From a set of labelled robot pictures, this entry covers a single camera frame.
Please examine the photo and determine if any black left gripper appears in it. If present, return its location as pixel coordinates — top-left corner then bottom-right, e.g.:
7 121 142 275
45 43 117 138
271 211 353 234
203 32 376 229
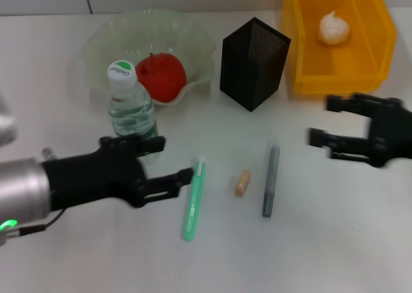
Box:
41 135 194 212

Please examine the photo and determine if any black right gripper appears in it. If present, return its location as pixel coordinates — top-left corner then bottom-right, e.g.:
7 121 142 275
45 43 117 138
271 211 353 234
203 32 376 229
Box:
308 93 412 168

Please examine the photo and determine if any green pen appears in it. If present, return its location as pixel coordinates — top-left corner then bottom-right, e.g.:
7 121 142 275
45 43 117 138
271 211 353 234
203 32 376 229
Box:
182 156 207 241

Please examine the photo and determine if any clear green-label water bottle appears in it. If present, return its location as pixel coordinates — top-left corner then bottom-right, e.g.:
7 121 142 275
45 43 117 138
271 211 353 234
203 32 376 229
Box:
107 59 160 161

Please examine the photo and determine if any grey pen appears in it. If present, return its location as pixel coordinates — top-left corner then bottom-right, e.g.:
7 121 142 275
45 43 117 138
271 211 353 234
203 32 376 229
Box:
261 140 281 218

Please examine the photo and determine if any red round fruit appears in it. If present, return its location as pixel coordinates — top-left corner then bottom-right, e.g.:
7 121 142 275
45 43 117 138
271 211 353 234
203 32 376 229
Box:
135 52 187 102

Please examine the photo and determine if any white paper ball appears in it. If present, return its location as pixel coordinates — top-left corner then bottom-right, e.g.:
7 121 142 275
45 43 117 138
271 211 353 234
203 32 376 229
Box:
318 11 351 45

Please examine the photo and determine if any black mesh pen holder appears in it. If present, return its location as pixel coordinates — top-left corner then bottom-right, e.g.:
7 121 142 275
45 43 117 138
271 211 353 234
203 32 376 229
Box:
220 16 292 113

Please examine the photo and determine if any green wavy glass fruit bowl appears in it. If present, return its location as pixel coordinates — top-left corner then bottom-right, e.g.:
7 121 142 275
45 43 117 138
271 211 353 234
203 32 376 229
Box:
84 9 216 106

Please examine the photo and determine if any yellow plastic bin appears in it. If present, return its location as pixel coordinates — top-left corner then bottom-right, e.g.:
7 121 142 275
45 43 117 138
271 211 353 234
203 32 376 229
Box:
281 0 397 96

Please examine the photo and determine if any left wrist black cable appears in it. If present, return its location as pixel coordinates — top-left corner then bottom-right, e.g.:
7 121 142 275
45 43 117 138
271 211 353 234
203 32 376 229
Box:
12 208 66 238

